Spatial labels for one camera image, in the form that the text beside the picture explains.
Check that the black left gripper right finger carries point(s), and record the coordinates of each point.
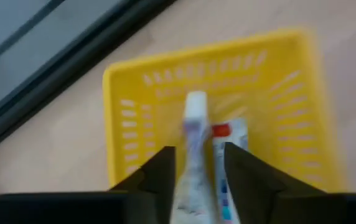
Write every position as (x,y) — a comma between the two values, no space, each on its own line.
(252,174)

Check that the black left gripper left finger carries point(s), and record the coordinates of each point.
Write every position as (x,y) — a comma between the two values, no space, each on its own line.
(156,174)

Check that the white travel toothpaste tube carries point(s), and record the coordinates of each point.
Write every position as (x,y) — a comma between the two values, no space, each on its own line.
(195,149)
(231,133)

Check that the yellow plastic basket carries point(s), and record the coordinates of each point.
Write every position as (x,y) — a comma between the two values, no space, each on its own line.
(165,77)

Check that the black aluminium table frame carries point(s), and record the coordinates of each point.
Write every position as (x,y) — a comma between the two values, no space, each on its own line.
(56,71)

